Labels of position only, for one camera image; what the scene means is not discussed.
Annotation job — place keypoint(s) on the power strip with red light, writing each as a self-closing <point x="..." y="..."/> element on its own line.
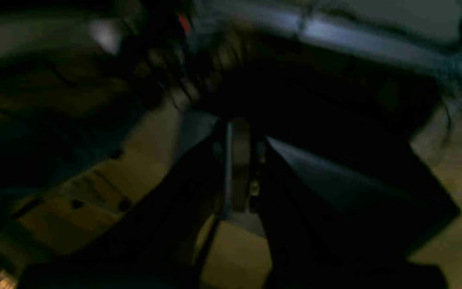
<point x="185" y="23"/>

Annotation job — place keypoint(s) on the aluminium extrusion frame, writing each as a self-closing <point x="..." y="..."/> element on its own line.
<point x="317" y="29"/>

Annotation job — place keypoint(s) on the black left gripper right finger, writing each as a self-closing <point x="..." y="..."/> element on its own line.
<point x="344" y="203"/>

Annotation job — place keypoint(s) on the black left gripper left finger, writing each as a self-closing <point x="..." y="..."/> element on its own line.
<point x="152" y="246"/>

